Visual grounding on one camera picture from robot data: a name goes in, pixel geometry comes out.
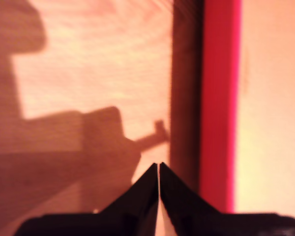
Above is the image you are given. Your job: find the red Nike shoebox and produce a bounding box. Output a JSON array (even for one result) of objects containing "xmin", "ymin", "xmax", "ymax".
[{"xmin": 198, "ymin": 0, "xmax": 295, "ymax": 215}]

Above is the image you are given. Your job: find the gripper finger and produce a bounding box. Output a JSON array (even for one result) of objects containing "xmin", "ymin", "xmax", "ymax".
[
  {"xmin": 98, "ymin": 162, "xmax": 159, "ymax": 236},
  {"xmin": 159, "ymin": 161, "xmax": 224, "ymax": 236}
]

